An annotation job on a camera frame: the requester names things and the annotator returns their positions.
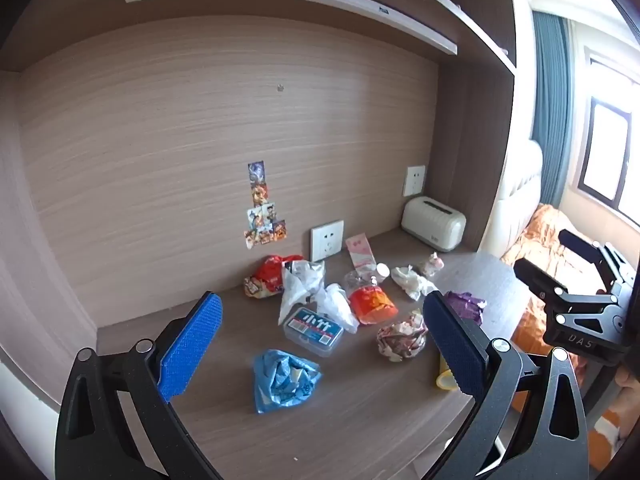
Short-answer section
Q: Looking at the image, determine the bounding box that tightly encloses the purple wrapper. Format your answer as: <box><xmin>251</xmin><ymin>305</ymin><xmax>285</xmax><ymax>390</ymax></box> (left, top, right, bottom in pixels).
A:
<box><xmin>444</xmin><ymin>291</ymin><xmax>487</xmax><ymax>326</ymax></box>

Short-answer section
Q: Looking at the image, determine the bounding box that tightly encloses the blue plastic bag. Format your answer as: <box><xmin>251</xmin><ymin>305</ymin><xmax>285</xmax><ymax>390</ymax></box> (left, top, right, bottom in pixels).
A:
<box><xmin>252</xmin><ymin>349</ymin><xmax>323</xmax><ymax>415</ymax></box>

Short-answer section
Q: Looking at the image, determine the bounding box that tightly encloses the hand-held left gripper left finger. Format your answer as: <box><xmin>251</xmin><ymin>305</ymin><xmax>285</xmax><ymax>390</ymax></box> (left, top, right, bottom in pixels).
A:
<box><xmin>54</xmin><ymin>291</ymin><xmax>226</xmax><ymax>480</ymax></box>

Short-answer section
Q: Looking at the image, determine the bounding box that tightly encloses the clear plastic bag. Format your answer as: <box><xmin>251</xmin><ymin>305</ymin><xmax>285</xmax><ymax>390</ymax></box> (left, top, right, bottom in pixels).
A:
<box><xmin>315</xmin><ymin>283</ymin><xmax>361</xmax><ymax>334</ymax></box>

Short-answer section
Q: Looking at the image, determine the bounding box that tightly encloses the orange blanket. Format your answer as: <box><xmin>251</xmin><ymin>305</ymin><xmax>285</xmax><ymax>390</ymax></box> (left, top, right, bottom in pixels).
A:
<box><xmin>500</xmin><ymin>203</ymin><xmax>636</xmax><ymax>461</ymax></box>

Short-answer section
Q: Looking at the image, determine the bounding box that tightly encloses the dark framed window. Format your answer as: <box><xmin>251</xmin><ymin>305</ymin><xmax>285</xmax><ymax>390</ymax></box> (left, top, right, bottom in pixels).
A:
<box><xmin>575</xmin><ymin>45</ymin><xmax>640</xmax><ymax>216</ymax></box>

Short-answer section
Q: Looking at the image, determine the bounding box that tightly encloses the person's right hand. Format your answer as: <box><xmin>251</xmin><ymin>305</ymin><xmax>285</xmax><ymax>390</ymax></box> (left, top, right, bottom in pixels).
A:
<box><xmin>615</xmin><ymin>366</ymin><xmax>640</xmax><ymax>391</ymax></box>

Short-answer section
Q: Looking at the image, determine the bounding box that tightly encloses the clear plastic bottle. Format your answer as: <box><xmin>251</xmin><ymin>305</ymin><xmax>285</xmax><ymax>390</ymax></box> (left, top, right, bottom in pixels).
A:
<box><xmin>343</xmin><ymin>263</ymin><xmax>391</xmax><ymax>296</ymax></box>

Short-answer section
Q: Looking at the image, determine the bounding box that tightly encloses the pink packet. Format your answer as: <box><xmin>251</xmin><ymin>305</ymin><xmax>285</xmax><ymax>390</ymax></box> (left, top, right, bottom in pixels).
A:
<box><xmin>345</xmin><ymin>232</ymin><xmax>378</xmax><ymax>271</ymax></box>

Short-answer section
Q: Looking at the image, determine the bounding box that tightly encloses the group of colourful wall stickers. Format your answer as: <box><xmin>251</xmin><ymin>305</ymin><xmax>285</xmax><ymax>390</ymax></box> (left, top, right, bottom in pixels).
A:
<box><xmin>244</xmin><ymin>161</ymin><xmax>288</xmax><ymax>250</ymax></box>

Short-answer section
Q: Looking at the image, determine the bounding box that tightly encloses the white plastic bag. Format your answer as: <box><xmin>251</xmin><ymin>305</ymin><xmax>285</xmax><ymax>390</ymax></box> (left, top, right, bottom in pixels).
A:
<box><xmin>278</xmin><ymin>260</ymin><xmax>327</xmax><ymax>326</ymax></box>

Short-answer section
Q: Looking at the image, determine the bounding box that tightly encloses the brown wrapper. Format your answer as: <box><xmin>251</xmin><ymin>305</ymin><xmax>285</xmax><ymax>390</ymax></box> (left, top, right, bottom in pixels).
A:
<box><xmin>376</xmin><ymin>310</ymin><xmax>429</xmax><ymax>363</ymax></box>

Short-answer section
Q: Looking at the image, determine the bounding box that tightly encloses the clear box with blue label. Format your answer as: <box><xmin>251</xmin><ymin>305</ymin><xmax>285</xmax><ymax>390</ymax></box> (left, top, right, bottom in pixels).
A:
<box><xmin>282</xmin><ymin>306</ymin><xmax>345</xmax><ymax>358</ymax></box>

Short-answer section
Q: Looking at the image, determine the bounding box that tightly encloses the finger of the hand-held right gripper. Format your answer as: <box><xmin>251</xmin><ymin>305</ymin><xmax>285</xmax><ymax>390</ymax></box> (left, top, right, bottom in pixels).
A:
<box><xmin>513</xmin><ymin>257</ymin><xmax>632</xmax><ymax>361</ymax></box>
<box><xmin>558</xmin><ymin>229</ymin><xmax>638</xmax><ymax>295</ymax></box>

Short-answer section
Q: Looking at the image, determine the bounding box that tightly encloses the red snack bag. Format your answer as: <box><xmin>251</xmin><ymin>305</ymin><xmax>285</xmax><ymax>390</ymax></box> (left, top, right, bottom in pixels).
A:
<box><xmin>243</xmin><ymin>254</ymin><xmax>305</xmax><ymax>300</ymax></box>

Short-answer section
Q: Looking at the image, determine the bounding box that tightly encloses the small crumpled pink wrapper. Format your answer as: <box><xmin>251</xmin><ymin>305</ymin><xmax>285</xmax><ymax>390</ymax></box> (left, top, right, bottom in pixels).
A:
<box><xmin>419</xmin><ymin>252</ymin><xmax>445</xmax><ymax>278</ymax></box>

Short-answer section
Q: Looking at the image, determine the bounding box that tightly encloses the orange snack packet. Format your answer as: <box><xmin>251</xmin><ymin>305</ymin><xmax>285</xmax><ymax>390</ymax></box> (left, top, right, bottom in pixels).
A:
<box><xmin>348</xmin><ymin>285</ymin><xmax>399</xmax><ymax>327</ymax></box>

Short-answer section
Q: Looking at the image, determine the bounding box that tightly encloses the wooden wall shelf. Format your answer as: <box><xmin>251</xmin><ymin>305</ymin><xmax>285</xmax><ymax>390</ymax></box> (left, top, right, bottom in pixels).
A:
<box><xmin>390</xmin><ymin>0</ymin><xmax>518</xmax><ymax>78</ymax></box>

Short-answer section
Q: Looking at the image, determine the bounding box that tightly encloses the blue curtain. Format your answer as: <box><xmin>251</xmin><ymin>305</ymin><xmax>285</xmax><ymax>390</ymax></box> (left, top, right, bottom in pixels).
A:
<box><xmin>530</xmin><ymin>10</ymin><xmax>576</xmax><ymax>208</ymax></box>

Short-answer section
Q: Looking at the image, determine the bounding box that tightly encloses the cream padded headboard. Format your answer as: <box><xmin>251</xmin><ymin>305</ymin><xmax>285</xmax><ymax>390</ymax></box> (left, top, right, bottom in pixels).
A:
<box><xmin>480</xmin><ymin>140</ymin><xmax>543</xmax><ymax>261</ymax></box>

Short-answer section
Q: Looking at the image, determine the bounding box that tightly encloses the cream toaster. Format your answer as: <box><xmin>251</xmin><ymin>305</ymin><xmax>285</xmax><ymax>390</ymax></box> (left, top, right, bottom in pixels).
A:
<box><xmin>401</xmin><ymin>196</ymin><xmax>467</xmax><ymax>253</ymax></box>

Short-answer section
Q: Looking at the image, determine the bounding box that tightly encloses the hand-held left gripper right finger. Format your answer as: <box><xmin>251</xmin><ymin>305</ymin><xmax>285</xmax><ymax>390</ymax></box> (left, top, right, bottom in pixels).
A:
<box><xmin>422</xmin><ymin>290</ymin><xmax>591</xmax><ymax>480</ymax></box>

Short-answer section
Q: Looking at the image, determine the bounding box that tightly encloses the white tissue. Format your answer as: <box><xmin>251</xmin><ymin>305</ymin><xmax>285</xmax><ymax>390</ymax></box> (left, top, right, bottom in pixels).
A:
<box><xmin>390</xmin><ymin>265</ymin><xmax>440</xmax><ymax>302</ymax></box>

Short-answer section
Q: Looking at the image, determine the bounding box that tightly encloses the white wall socket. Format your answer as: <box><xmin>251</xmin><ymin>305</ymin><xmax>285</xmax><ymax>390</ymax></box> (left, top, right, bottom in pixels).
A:
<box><xmin>310</xmin><ymin>219</ymin><xmax>345</xmax><ymax>262</ymax></box>
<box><xmin>403</xmin><ymin>165</ymin><xmax>426</xmax><ymax>197</ymax></box>

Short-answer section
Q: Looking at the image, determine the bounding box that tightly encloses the yellow cup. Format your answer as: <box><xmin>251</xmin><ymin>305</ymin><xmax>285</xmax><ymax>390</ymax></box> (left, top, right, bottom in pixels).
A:
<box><xmin>434</xmin><ymin>357</ymin><xmax>458</xmax><ymax>392</ymax></box>

